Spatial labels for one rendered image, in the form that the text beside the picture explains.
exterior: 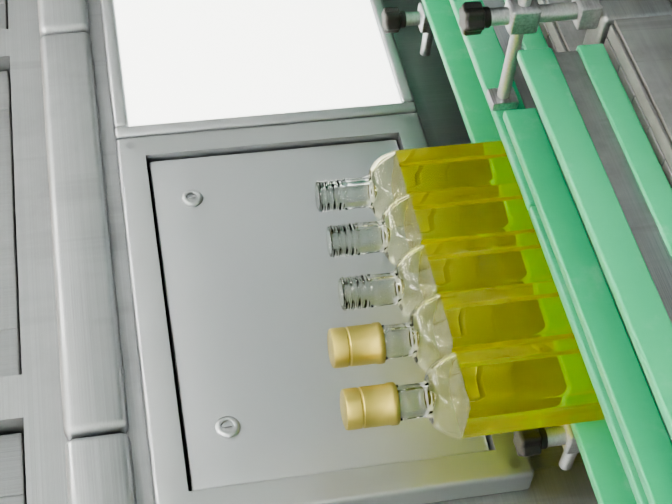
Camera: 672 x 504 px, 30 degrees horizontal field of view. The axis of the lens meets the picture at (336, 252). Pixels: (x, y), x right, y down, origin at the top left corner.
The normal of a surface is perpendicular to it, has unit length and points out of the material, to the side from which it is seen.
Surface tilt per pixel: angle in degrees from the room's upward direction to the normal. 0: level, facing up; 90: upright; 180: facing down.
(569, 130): 90
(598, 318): 90
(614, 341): 90
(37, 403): 90
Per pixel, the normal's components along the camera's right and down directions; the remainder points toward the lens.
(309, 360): 0.07, -0.64
